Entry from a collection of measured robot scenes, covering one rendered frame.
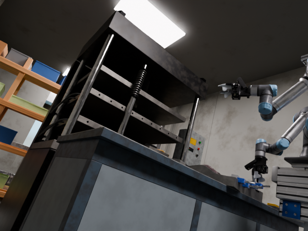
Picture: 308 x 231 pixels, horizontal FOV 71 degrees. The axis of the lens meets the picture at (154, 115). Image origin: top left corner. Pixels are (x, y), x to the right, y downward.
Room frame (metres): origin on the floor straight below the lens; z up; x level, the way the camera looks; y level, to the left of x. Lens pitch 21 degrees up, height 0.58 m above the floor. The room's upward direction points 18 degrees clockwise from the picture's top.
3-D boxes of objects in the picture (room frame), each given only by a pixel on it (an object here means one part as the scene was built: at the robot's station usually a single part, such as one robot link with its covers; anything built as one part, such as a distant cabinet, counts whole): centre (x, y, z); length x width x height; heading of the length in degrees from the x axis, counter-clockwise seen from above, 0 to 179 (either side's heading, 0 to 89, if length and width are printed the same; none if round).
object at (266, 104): (1.18, -0.65, 1.33); 0.11 x 0.08 x 0.11; 146
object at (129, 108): (1.81, 0.23, 1.10); 0.05 x 0.05 x 1.30
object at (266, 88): (1.17, -0.65, 1.43); 0.11 x 0.08 x 0.09; 56
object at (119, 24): (2.19, 0.27, 1.75); 1.30 x 0.84 x 0.61; 122
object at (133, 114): (2.23, 0.29, 1.27); 1.10 x 0.74 x 0.05; 122
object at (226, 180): (1.50, -0.45, 0.86); 0.50 x 0.26 x 0.11; 50
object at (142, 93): (2.24, 0.30, 1.52); 1.10 x 0.70 x 0.05; 122
